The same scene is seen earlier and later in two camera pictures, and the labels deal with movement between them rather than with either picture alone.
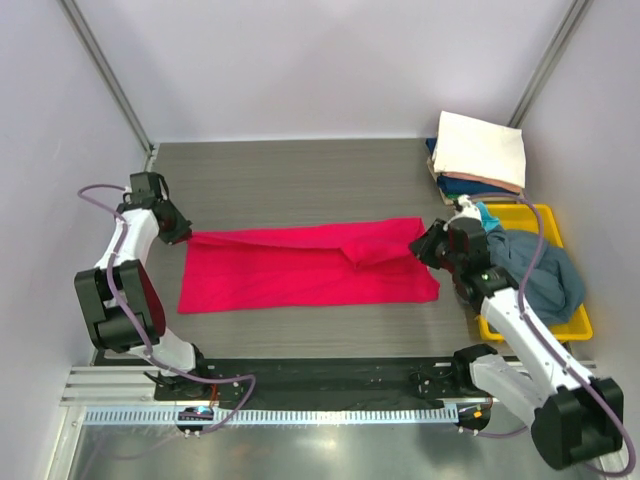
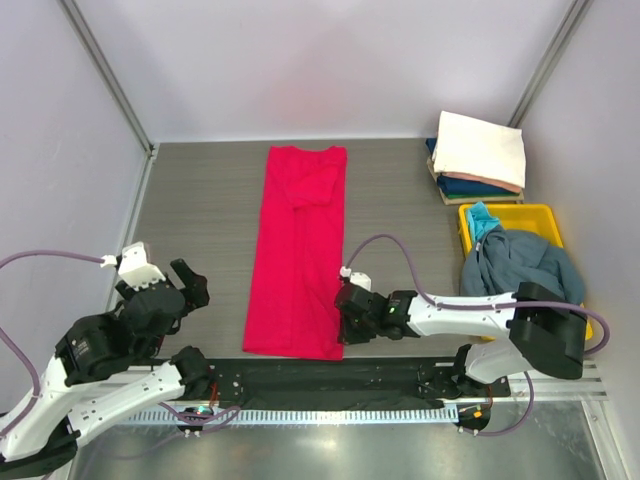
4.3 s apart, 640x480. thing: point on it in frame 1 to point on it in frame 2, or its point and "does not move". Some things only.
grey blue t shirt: (556, 287) does not move
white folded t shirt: (468, 146) does not move
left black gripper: (181, 231) to (196, 285)
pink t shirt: (307, 265) to (296, 260)
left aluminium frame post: (109, 76) does not move
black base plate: (320, 383) does not move
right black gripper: (424, 244) to (348, 336)
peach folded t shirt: (517, 189) does not move
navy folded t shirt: (457, 187) does not move
